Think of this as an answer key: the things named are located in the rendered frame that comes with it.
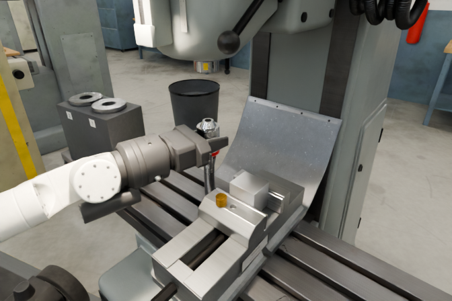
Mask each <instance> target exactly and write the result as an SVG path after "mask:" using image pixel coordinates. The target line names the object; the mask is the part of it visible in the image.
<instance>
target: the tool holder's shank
mask: <svg viewBox="0 0 452 301"><path fill-rule="evenodd" d="M215 160H216V156H213V157H212V164H208V165H206V166H204V194H205V195H208V194H209V193H211V192H212V191H213V190H214V189H215Z"/></svg>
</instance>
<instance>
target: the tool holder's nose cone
mask: <svg viewBox="0 0 452 301"><path fill-rule="evenodd" d="M216 126H217V125H216V124H215V122H214V120H213V119H212V118H205V119H203V120H202V122H201V124H200V127H201V128H203V129H213V128H215V127H216Z"/></svg>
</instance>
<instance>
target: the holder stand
mask: <svg viewBox="0 0 452 301"><path fill-rule="evenodd" d="M56 108H57V110H58V113H59V117H60V120H61V124H62V127H63V131H64V133H65V138H66V141H67V145H68V147H69V152H70V154H71V158H72V159H73V160H74V161H76V160H79V159H82V158H84V157H90V156H94V155H98V154H100V153H109V152H112V151H114V149H115V147H116V145H117V144H118V143H119V142H124V141H126V140H131V139H134V138H138V137H141V136H145V127H144V122H143V113H142V108H141V106H140V105H137V104H133V103H129V102H126V100H124V99H120V98H111V97H106V96H103V95H102V94H101V93H96V92H89V93H80V94H77V95H74V96H72V97H70V98H69V100H68V101H64V102H62V103H58V104H56Z"/></svg>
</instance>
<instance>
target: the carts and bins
mask: <svg viewBox="0 0 452 301"><path fill-rule="evenodd" d="M168 90H169V94H170V98H171V103H172V111H173V115H174V123H175V127H176V126H180V125H183V124H185V125H186V126H187V127H189V128H190V129H192V130H197V127H196V126H197V124H199V123H201V122H202V120H203V119H205V118H212V119H213V120H214V122H216V123H217V120H218V107H219V90H220V84H218V83H217V82H215V81H211V80H206V79H186V80H182V81H176V82H175V83H172V84H170V85H169V87H168Z"/></svg>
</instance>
